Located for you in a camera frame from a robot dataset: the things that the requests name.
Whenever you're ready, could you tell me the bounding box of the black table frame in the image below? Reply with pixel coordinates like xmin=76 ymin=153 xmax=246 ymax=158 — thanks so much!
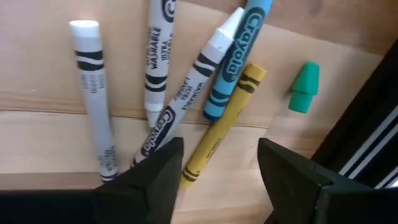
xmin=310 ymin=39 xmax=398 ymax=184

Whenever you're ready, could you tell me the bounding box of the white crayon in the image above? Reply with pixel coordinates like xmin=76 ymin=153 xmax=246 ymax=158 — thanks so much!
xmin=132 ymin=6 xmax=246 ymax=168
xmin=143 ymin=0 xmax=177 ymax=129
xmin=68 ymin=19 xmax=119 ymax=184

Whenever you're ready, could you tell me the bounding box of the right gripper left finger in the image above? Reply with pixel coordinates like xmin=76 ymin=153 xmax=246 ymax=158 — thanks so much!
xmin=93 ymin=136 xmax=185 ymax=224

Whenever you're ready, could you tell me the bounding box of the blue crayon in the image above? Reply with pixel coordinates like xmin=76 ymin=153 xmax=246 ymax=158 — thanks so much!
xmin=202 ymin=0 xmax=275 ymax=123

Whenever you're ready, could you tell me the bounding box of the yellow crayon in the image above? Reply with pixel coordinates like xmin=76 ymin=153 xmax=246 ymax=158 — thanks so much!
xmin=180 ymin=62 xmax=268 ymax=190

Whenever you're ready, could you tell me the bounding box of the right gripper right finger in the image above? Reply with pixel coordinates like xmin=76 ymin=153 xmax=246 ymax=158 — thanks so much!
xmin=257 ymin=138 xmax=333 ymax=224

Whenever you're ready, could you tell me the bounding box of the green eraser cap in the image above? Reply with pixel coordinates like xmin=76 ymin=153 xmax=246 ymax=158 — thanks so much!
xmin=287 ymin=61 xmax=321 ymax=114

